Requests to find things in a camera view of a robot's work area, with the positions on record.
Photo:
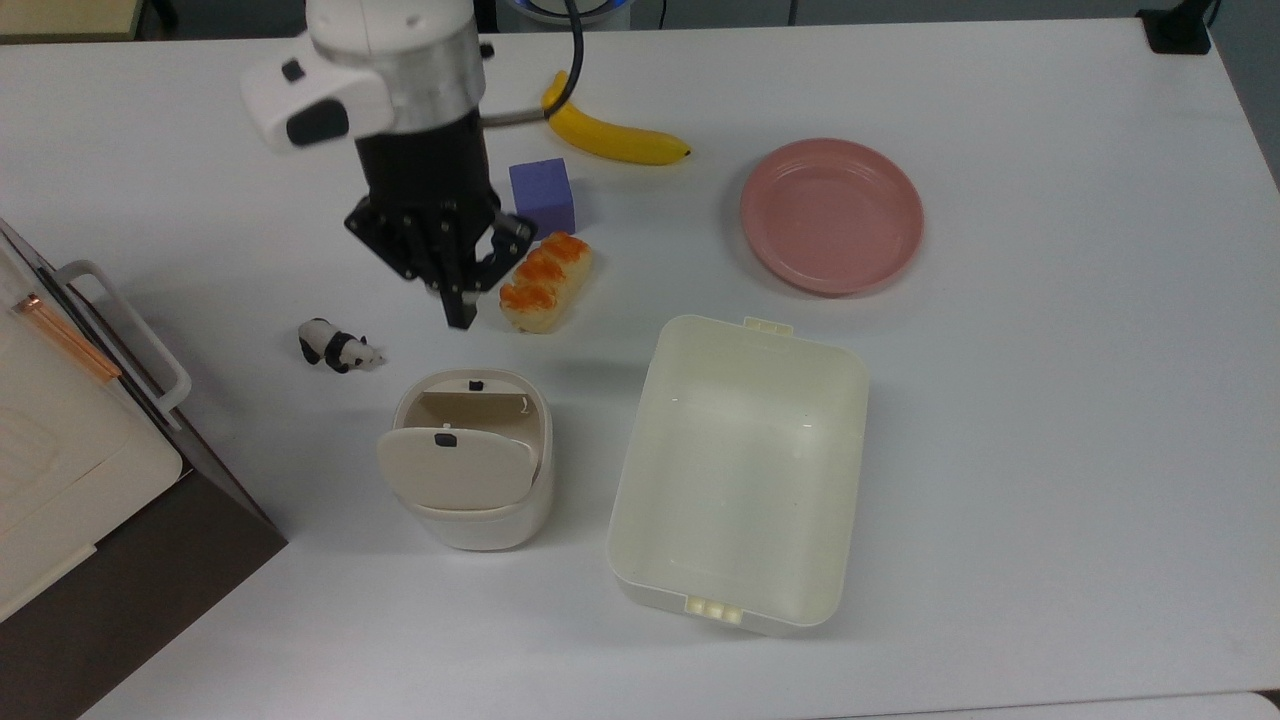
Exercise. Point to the pink plate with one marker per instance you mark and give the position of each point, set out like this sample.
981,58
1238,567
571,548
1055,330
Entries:
830,215

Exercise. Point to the cream lidded trash can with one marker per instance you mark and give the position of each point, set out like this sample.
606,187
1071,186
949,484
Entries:
460,470

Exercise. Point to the black table clamp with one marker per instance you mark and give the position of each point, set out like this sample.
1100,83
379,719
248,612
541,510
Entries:
1175,28

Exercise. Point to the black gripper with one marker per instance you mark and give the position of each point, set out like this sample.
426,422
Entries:
430,180

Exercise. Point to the purple cube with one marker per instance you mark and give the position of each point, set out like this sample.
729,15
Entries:
543,195

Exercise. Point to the panda figurine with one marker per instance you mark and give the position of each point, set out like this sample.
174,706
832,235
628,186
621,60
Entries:
335,348

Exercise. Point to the yellow toy banana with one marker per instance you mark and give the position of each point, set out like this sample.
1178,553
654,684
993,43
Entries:
610,140

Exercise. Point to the dark brown drawer box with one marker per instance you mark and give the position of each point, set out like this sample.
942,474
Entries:
150,610

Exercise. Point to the cream open storage bin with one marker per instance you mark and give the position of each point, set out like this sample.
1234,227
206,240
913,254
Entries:
740,470

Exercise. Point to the toy bread loaf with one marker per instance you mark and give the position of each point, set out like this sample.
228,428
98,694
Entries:
545,285

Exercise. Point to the tan wooden desk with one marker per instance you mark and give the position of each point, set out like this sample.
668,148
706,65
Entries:
65,18

